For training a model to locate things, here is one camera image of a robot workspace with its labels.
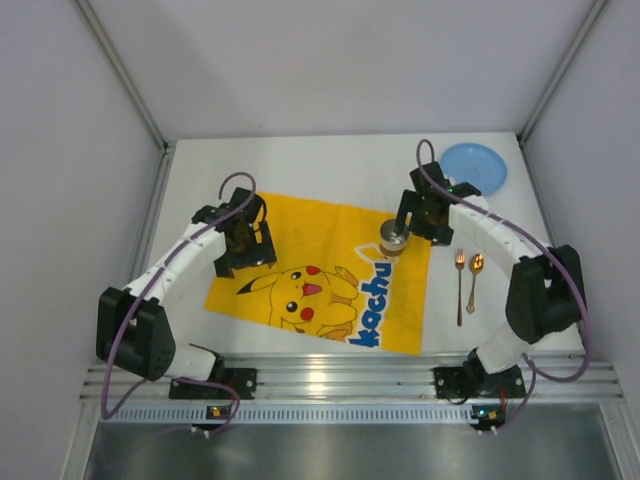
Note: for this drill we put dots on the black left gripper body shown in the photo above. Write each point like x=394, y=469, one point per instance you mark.
x=265, y=245

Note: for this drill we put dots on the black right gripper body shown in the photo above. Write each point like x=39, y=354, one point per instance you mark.
x=407, y=215

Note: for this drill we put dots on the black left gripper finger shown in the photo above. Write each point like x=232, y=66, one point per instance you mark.
x=262, y=251
x=223, y=268

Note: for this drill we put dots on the steel cup with cork base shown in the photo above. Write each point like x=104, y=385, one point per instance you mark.
x=393, y=239

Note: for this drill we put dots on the yellow Pikachu cloth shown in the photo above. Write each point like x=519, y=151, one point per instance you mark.
x=331, y=279

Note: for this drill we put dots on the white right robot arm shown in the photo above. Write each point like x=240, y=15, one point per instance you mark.
x=546, y=290

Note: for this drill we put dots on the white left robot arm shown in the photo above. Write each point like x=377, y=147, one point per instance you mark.
x=144, y=327

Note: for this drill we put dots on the blue plastic plate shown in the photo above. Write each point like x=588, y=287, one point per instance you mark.
x=476, y=164

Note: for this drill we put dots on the copper fork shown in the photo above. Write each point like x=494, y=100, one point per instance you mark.
x=460, y=260

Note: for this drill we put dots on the copper spoon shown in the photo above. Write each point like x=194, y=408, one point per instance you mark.
x=476, y=265

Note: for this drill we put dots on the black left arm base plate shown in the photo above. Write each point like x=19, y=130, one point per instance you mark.
x=242, y=380

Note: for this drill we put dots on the perforated metal cable tray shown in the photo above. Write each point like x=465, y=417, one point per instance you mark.
x=309, y=414

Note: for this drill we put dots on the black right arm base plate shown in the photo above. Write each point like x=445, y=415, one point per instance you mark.
x=455, y=384

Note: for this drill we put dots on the aluminium mounting rail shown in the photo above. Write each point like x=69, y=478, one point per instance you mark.
x=338, y=378

